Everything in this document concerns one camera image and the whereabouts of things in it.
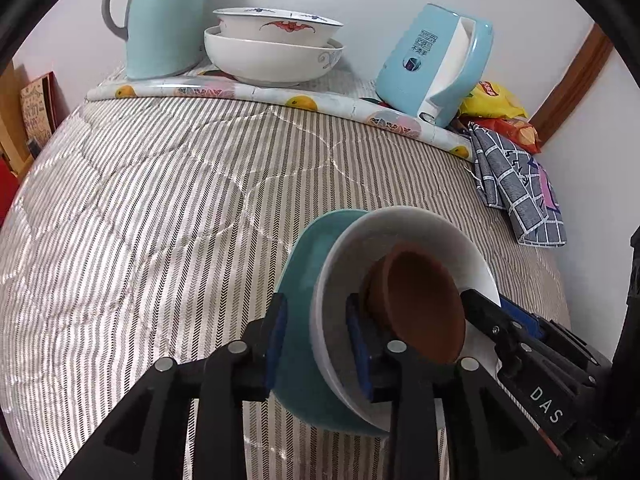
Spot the white bowl red pattern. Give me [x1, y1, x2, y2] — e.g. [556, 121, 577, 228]
[213, 6, 344, 47]

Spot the teal square plate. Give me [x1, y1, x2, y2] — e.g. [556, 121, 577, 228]
[273, 209, 385, 437]

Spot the white round bowl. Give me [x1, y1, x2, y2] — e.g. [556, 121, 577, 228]
[310, 206, 500, 434]

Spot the striped quilted table cover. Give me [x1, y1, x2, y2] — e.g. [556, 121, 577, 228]
[1, 98, 570, 479]

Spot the light blue electric kettle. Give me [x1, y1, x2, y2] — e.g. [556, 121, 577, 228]
[375, 3, 494, 128]

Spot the yellow chips bag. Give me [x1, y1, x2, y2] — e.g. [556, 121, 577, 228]
[459, 80, 528, 118]

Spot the grey checked cloth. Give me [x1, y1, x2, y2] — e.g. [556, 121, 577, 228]
[468, 122, 567, 248]

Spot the fruit print folded oilcloth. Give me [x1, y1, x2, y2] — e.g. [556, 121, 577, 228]
[86, 65, 474, 162]

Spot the white bowl grey pattern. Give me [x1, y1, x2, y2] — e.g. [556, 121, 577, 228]
[204, 26, 344, 86]

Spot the red chips bag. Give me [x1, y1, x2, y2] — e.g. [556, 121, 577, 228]
[470, 117, 541, 155]

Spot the small brown bowl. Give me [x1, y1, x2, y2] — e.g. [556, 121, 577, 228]
[360, 243, 465, 364]

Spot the wooden door frame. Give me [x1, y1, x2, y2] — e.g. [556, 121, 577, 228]
[529, 24, 613, 146]

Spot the red cardboard box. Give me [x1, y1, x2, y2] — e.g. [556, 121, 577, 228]
[0, 159, 20, 226]

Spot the light blue thermos jug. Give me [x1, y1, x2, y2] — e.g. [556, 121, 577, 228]
[101, 0, 205, 80]

